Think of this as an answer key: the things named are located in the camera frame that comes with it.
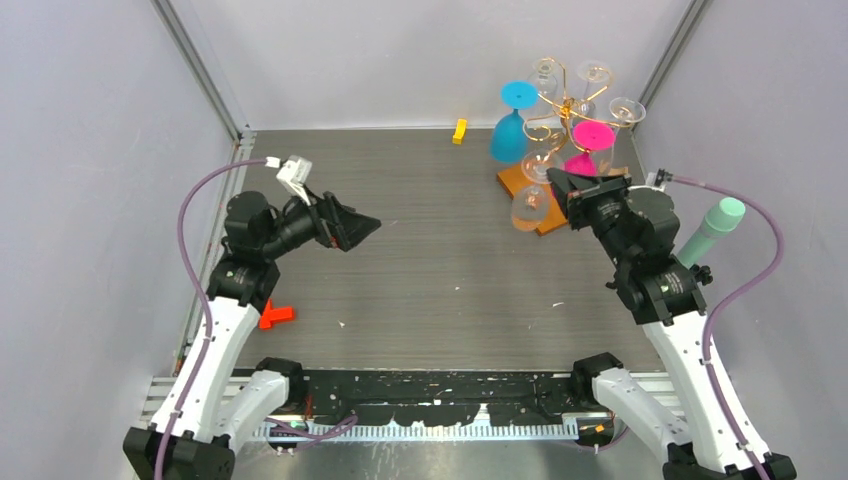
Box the pink wine glass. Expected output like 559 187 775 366
563 120 616 176

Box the aluminium frame rail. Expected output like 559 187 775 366
151 0 251 145

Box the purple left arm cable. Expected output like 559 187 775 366
153 158 269 480

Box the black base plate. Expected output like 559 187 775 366
284 369 600 427

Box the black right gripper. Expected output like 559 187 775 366
544 170 632 267

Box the clear wine glass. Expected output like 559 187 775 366
511 149 563 231

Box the blue wine glass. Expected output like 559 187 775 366
490 81 538 164

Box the clear glass on rack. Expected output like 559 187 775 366
527 58 559 100
609 97 647 129
571 60 612 125

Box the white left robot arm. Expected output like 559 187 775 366
123 191 382 479

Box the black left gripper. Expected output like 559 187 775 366
262 184 381 260

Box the mint green microphone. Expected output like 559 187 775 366
677 197 746 268

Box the yellow toy block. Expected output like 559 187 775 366
451 118 468 145

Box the gold wire glass rack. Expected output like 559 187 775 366
496 57 636 236

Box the red toy block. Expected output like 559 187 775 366
258 299 297 330

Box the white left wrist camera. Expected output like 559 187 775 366
265 155 313 206

